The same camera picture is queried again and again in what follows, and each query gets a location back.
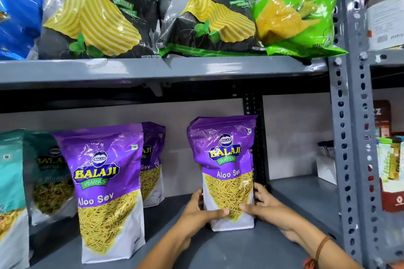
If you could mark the person's right hand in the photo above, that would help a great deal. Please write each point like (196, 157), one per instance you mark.
(274, 213)

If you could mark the brown carton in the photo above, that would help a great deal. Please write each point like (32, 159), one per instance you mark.
(382, 117)

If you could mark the green lid jar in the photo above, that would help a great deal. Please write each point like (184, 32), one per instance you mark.
(389, 158)

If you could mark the teal pouch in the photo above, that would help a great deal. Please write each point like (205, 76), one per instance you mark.
(50, 177)
(11, 190)

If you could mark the black Rumbles bag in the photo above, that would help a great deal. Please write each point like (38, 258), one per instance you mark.
(101, 19)
(205, 16)

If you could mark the orange lid plastic jar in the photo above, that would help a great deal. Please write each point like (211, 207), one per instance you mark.
(386, 16)

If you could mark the red white carton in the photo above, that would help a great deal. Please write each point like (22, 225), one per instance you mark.
(393, 198)

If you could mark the grey metal shelf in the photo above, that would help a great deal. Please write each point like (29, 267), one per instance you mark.
(189, 68)

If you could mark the white cardboard box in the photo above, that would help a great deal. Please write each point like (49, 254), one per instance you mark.
(326, 169)

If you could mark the blue Crunchem bag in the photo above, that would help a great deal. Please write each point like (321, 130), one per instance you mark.
(19, 19)

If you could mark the grey slotted metal rack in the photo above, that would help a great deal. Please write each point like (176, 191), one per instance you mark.
(388, 57)

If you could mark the person's left hand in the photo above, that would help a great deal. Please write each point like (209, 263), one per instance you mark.
(195, 218)

